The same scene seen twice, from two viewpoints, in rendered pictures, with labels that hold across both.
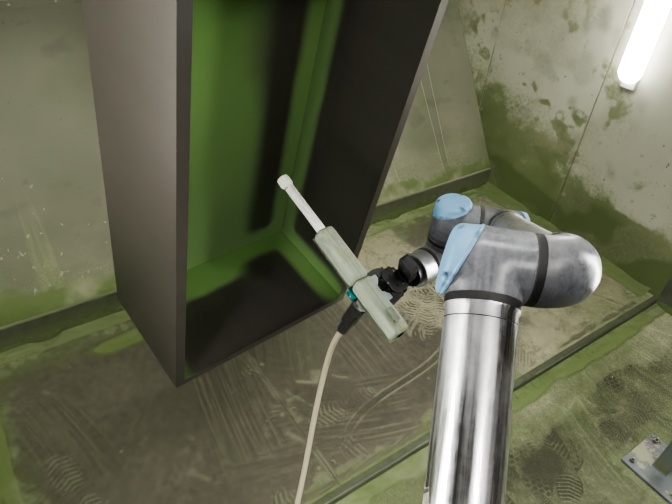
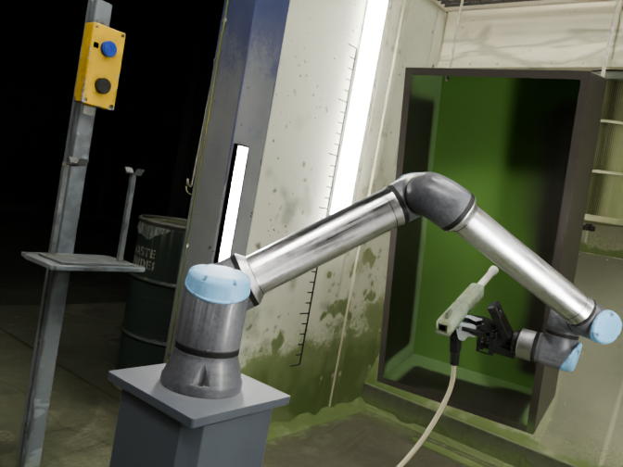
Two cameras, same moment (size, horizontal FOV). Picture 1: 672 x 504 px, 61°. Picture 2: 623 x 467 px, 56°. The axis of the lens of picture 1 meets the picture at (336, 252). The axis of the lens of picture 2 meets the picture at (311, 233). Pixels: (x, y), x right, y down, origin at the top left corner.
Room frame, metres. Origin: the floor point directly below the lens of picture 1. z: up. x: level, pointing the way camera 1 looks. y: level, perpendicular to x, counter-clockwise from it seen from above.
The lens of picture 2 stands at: (0.06, -1.73, 1.11)
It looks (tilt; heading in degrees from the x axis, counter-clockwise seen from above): 3 degrees down; 76
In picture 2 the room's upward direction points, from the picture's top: 10 degrees clockwise
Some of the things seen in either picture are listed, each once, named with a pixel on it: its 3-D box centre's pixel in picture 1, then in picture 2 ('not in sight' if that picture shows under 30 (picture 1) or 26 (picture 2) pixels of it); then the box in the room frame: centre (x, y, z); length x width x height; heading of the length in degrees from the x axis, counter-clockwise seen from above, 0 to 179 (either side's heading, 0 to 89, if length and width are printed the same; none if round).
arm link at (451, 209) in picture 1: (453, 220); (568, 315); (1.21, -0.29, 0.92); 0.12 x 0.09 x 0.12; 85
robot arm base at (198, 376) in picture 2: not in sight; (204, 363); (0.20, -0.37, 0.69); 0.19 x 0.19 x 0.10
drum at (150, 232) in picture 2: not in sight; (181, 305); (0.20, 1.41, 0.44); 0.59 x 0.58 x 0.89; 109
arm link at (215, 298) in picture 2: not in sight; (214, 305); (0.20, -0.36, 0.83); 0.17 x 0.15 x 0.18; 85
